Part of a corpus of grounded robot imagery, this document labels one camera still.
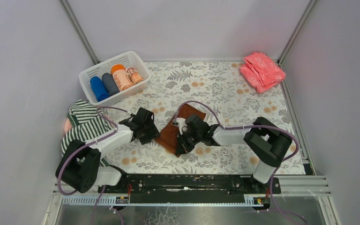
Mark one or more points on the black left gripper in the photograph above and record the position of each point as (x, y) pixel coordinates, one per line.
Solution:
(146, 124)

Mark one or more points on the white plastic basket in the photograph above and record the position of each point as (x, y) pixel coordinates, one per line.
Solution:
(127, 59)

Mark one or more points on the pink towel under striped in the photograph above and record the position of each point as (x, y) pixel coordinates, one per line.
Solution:
(67, 126)

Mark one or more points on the grey rolled towel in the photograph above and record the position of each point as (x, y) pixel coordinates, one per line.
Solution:
(109, 84)

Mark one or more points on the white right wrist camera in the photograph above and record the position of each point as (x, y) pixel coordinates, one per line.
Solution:
(181, 124)

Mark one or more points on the beige patterned rolled towel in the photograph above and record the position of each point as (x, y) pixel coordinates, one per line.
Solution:
(134, 75)

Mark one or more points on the brown towel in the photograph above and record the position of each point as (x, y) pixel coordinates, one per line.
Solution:
(168, 135)

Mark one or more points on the blue rolled towel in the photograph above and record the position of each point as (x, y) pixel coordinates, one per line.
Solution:
(98, 89)

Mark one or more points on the green white striped towel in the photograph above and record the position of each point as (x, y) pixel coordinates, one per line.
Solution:
(86, 123)

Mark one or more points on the pink patterned folded towel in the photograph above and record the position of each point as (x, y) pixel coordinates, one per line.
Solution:
(261, 72)

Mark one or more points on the orange rolled towel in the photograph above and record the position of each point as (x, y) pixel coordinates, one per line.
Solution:
(120, 76)

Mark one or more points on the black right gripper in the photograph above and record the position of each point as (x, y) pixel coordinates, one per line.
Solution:
(185, 140)

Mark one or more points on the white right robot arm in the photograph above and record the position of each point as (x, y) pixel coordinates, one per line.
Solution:
(267, 141)

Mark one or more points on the floral patterned table mat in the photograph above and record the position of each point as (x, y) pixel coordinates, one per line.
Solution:
(215, 88)

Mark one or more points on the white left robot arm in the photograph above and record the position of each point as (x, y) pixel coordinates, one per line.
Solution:
(79, 169)

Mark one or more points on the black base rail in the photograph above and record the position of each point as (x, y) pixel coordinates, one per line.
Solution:
(190, 188)

